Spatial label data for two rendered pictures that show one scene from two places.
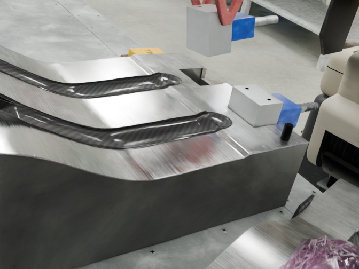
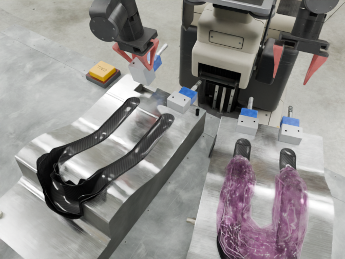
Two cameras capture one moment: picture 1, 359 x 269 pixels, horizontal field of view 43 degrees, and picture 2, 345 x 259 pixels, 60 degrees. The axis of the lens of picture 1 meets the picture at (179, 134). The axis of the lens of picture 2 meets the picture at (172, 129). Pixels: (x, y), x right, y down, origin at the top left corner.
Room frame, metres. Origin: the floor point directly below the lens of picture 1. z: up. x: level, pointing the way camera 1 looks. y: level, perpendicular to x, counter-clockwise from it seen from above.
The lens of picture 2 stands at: (-0.02, 0.12, 1.46)
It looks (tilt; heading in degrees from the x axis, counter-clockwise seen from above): 51 degrees down; 340
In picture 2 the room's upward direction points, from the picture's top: straight up
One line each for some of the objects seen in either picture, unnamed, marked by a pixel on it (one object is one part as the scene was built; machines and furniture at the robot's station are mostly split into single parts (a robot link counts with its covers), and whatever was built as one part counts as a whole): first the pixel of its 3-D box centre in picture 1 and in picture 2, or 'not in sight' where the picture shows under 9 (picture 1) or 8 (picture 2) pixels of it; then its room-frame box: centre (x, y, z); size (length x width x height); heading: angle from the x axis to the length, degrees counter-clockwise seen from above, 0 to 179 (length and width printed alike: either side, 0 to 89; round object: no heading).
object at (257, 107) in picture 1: (281, 110); (188, 95); (0.51, -0.12, 0.89); 0.13 x 0.05 x 0.05; 127
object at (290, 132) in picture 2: not in sight; (289, 123); (0.35, -0.34, 0.86); 0.13 x 0.05 x 0.05; 145
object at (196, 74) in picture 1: (200, 88); (146, 93); (0.57, -0.01, 0.87); 0.05 x 0.05 x 0.04; 37
